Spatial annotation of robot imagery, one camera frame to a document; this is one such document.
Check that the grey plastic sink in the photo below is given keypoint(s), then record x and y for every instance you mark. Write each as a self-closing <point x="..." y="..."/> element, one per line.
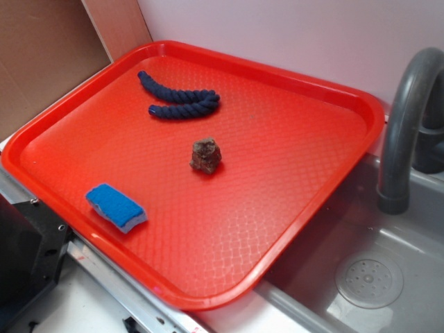
<point x="299" y="294"/>

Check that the blue sponge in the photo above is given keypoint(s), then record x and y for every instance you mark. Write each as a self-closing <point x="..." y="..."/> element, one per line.
<point x="115" y="207"/>

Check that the brown cardboard panel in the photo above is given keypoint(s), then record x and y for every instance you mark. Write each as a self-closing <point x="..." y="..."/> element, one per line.
<point x="50" y="47"/>

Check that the grey plastic faucet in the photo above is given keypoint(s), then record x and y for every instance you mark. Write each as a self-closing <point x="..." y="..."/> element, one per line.
<point x="414" y="133"/>

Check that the round sink drain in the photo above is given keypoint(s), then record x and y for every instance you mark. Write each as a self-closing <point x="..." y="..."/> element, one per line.
<point x="369" y="280"/>

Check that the brown rock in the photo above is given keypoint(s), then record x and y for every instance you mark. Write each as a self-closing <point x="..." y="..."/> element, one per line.
<point x="206" y="156"/>

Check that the red plastic tray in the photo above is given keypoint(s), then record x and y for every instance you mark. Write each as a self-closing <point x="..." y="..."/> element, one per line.
<point x="287" y="141"/>

